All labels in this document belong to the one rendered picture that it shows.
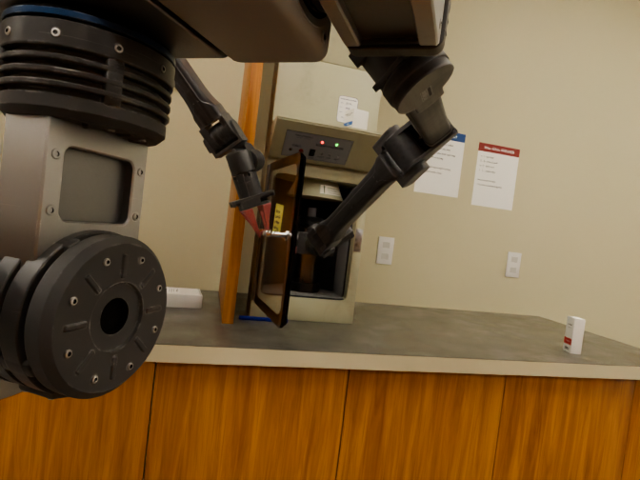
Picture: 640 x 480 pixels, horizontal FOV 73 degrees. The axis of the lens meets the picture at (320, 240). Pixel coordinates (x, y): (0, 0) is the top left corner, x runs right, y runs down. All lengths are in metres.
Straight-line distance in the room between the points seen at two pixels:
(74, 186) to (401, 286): 1.60
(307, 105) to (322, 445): 0.92
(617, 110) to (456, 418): 1.77
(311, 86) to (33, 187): 1.04
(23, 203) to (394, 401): 0.98
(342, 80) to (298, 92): 0.14
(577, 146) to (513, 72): 0.47
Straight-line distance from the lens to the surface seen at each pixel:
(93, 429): 1.13
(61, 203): 0.42
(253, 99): 1.22
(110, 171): 0.45
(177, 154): 1.71
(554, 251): 2.31
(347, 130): 1.23
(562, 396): 1.48
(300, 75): 1.35
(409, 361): 1.13
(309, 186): 1.34
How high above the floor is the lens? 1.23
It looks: 2 degrees down
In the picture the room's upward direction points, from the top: 7 degrees clockwise
